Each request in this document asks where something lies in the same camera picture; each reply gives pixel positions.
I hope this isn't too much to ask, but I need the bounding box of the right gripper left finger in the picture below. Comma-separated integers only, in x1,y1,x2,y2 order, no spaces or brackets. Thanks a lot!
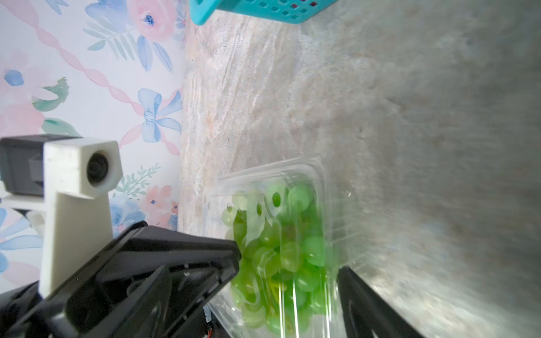
63,266,172,337

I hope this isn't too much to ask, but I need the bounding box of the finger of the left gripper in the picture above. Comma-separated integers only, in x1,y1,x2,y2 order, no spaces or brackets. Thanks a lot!
1,222,241,337

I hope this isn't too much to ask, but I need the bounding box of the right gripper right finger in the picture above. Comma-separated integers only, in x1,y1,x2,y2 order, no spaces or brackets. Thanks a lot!
338,266,423,338

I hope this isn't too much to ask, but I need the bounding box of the green grape bunch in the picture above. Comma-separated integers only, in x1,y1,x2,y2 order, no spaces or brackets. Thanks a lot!
222,177,328,337

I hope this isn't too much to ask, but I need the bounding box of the clear plastic clamshell container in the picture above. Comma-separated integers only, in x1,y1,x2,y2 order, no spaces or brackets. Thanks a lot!
203,155,349,337

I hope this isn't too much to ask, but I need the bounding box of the teal plastic basket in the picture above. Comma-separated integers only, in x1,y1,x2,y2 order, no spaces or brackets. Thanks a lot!
189,0,337,25

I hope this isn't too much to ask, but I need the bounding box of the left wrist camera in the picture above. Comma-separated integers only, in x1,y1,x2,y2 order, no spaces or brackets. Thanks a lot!
1,134,123,299

